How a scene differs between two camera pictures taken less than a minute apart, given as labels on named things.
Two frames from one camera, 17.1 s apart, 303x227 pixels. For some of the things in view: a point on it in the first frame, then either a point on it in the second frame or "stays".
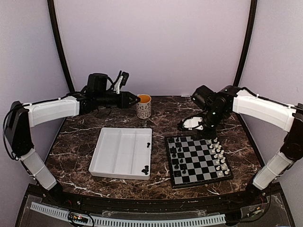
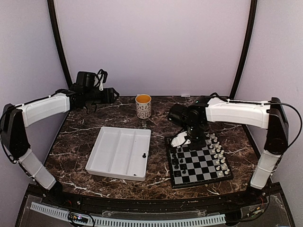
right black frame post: [247, 43] stays
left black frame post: [55, 21] stays
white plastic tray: [122, 153] stays
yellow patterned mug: [144, 107] stays
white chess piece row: [217, 150] stays
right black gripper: [211, 135] → [201, 144]
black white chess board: [193, 161] stays
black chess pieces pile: [146, 170] → [144, 156]
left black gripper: [125, 101] → [108, 98]
